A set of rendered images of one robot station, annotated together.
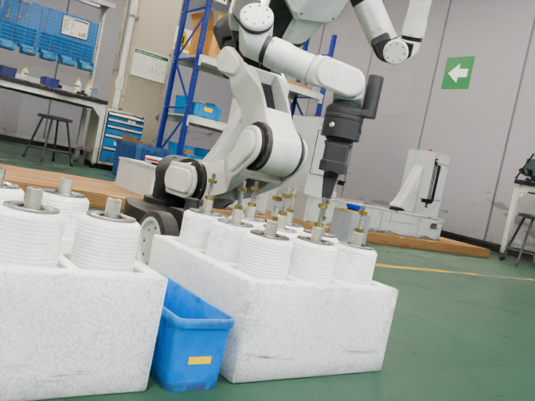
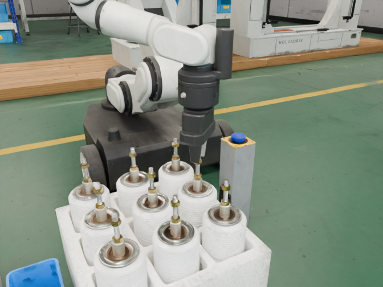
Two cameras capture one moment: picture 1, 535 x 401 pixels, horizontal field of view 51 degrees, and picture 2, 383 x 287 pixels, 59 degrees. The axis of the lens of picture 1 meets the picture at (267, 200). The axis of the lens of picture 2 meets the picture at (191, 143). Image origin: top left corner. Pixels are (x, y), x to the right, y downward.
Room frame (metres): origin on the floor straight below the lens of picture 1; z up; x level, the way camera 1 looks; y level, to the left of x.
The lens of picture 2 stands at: (0.60, -0.23, 0.70)
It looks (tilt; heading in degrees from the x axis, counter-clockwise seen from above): 25 degrees down; 9
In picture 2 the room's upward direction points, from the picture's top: straight up
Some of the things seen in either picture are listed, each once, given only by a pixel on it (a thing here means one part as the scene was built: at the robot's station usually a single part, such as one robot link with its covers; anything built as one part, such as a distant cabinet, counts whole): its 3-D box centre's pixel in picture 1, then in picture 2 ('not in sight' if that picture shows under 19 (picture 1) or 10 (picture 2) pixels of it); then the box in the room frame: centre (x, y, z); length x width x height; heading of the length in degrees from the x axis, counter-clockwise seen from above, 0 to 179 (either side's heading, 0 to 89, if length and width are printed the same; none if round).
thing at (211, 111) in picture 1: (197, 108); not in sight; (6.50, 0.99, 0.89); 0.50 x 0.38 x 0.21; 38
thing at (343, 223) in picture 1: (340, 270); (235, 188); (1.46, -0.22, 0.16); 0.07 x 0.07 x 0.31; 38
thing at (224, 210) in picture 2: (357, 239); (224, 210); (1.20, -0.20, 0.26); 0.02 x 0.02 x 0.03
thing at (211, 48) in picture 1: (223, 43); not in sight; (6.63, 0.87, 1.70); 0.72 x 0.58 x 0.50; 130
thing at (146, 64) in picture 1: (150, 65); not in sight; (7.39, 1.84, 1.38); 0.49 x 0.02 x 0.35; 126
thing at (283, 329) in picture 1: (264, 301); (155, 255); (1.22, -0.04, 0.09); 0.39 x 0.39 x 0.18; 38
